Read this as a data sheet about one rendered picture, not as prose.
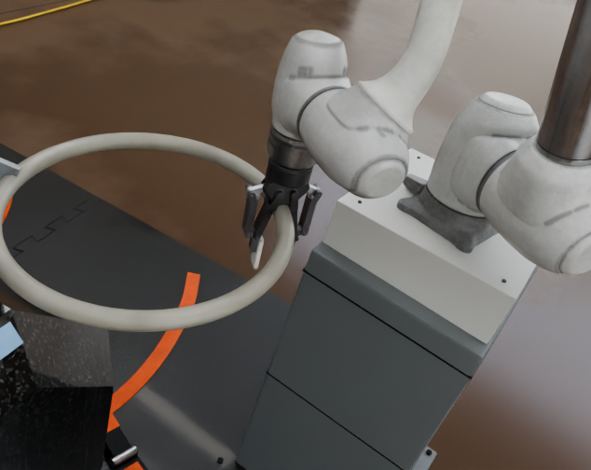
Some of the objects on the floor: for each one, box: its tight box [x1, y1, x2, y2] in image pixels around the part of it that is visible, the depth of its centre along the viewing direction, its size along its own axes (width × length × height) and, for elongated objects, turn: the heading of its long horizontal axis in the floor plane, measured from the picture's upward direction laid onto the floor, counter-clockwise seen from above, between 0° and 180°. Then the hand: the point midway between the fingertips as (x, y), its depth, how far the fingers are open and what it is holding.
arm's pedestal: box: [217, 242, 538, 470], centre depth 171 cm, size 50×50×80 cm
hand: (270, 250), depth 123 cm, fingers closed on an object, 4 cm apart
